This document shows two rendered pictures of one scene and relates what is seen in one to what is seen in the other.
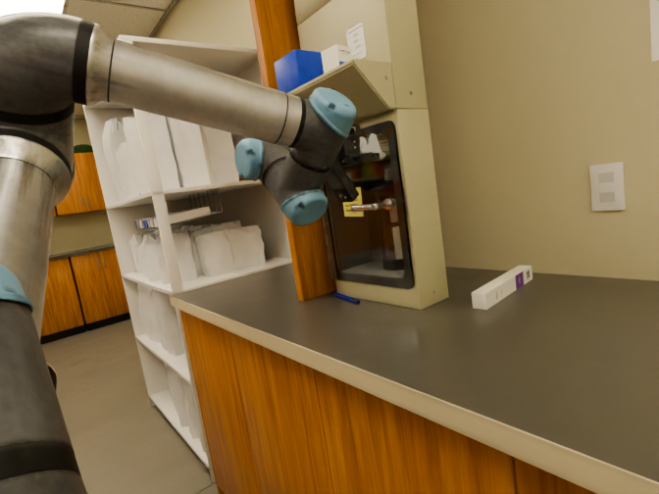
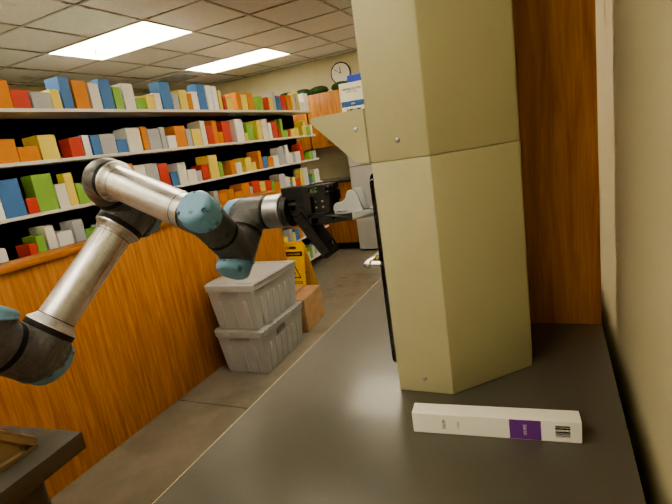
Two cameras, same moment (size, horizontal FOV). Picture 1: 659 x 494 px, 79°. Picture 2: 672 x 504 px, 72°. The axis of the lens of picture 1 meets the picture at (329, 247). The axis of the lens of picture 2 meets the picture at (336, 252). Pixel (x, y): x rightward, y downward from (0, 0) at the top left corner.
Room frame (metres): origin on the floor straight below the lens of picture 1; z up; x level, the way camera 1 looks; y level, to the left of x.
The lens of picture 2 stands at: (0.45, -0.94, 1.45)
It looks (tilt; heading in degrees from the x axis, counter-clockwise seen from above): 13 degrees down; 63
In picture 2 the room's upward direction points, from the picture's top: 9 degrees counter-clockwise
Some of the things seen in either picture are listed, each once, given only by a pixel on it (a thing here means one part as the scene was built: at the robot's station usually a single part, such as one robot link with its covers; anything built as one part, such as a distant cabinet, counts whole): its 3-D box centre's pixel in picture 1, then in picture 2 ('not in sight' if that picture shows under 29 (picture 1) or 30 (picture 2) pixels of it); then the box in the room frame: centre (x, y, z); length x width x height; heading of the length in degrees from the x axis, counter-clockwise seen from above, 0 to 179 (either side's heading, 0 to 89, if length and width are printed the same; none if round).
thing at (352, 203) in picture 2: (374, 147); (354, 203); (0.92, -0.13, 1.33); 0.09 x 0.03 x 0.06; 127
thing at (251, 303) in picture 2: not in sight; (255, 293); (1.37, 2.24, 0.49); 0.60 x 0.42 x 0.33; 37
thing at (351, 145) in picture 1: (332, 149); (311, 204); (0.87, -0.04, 1.34); 0.12 x 0.08 x 0.09; 127
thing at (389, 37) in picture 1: (387, 155); (458, 189); (1.13, -0.20, 1.33); 0.32 x 0.25 x 0.77; 37
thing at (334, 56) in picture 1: (337, 63); (355, 98); (0.98, -0.08, 1.54); 0.05 x 0.05 x 0.06; 45
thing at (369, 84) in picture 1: (329, 104); (368, 136); (1.02, -0.05, 1.46); 0.32 x 0.11 x 0.10; 37
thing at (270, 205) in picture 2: not in sight; (280, 210); (0.82, 0.03, 1.33); 0.08 x 0.05 x 0.08; 37
